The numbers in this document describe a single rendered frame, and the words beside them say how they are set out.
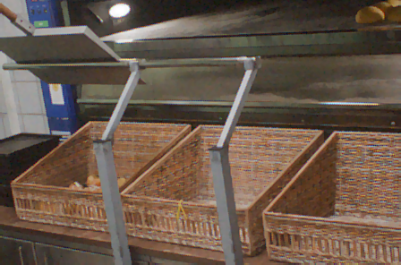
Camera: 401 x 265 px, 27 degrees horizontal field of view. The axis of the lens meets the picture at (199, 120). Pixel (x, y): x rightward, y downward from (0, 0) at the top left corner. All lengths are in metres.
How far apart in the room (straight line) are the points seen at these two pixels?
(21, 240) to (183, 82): 0.87
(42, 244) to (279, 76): 1.08
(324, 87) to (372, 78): 0.18
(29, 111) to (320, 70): 1.57
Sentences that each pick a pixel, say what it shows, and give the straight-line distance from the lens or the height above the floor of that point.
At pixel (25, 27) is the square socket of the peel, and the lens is 3.03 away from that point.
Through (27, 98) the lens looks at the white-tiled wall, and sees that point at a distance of 3.96.
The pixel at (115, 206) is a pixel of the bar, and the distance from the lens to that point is 2.81.
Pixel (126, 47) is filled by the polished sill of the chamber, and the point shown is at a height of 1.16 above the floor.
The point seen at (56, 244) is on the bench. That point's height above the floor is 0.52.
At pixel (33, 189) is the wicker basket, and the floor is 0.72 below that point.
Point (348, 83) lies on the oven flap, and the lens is 2.85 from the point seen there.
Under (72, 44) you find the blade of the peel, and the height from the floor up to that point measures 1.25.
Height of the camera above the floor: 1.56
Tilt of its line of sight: 12 degrees down
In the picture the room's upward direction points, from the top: 8 degrees counter-clockwise
